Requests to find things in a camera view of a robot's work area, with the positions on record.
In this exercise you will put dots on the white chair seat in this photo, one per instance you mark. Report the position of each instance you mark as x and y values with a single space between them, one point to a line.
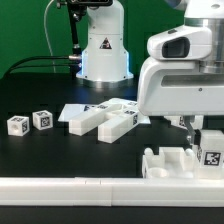
169 162

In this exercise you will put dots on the white long chair back bar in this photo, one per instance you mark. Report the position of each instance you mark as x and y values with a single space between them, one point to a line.
117 125

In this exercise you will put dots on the white cube nut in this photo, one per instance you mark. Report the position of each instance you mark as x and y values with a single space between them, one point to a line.
18 125
42 119

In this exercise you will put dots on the white L-shaped fence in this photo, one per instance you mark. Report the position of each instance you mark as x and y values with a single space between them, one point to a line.
111 192

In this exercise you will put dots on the white cube nut front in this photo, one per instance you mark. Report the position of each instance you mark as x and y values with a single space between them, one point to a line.
18 125

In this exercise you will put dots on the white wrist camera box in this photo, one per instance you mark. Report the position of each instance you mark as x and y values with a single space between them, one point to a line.
181 43

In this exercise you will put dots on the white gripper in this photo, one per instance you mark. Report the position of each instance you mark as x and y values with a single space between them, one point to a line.
171 88

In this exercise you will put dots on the white cube nut left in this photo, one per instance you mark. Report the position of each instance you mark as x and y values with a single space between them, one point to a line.
42 119

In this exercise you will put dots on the white rear chair bar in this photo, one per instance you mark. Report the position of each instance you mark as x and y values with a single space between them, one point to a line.
83 118

